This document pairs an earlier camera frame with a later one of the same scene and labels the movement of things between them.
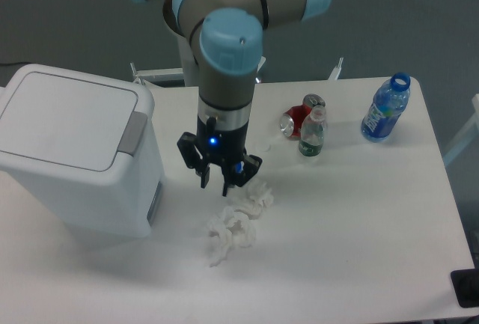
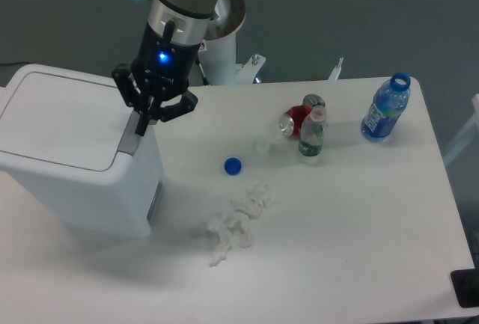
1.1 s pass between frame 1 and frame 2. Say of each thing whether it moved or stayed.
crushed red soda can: stayed
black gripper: moved
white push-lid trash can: stayed
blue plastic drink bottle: stayed
